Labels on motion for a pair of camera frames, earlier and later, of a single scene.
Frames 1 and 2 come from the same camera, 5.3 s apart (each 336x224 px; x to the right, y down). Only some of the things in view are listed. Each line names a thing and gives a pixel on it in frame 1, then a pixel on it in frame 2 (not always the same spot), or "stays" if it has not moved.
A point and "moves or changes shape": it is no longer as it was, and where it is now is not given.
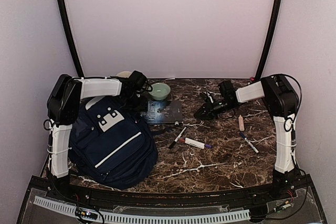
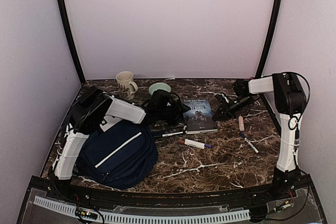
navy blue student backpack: (111, 147) stays
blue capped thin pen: (249, 142) stays
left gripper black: (143, 105) -> (180, 109)
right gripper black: (211, 112) -> (226, 112)
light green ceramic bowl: (159, 91) stays
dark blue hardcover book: (165, 112) moves or changes shape
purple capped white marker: (197, 144) stays
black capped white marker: (174, 143) -> (168, 134)
